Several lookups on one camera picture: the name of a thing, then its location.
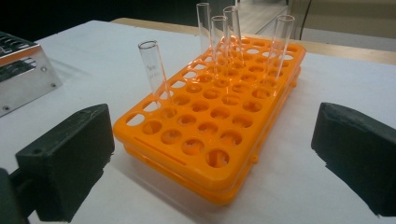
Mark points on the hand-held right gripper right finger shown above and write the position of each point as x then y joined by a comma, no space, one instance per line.
358,149

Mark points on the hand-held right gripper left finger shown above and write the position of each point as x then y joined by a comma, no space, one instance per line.
65,161

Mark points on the orange plastic test tube rack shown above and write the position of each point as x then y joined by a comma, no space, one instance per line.
199,161

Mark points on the clear glass test tube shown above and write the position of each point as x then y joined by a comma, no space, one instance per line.
154,71
203,28
232,28
280,46
219,46

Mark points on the silver metal test tube rack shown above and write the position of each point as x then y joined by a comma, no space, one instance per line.
21,81

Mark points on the white table board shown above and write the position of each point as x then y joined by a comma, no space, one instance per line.
342,87

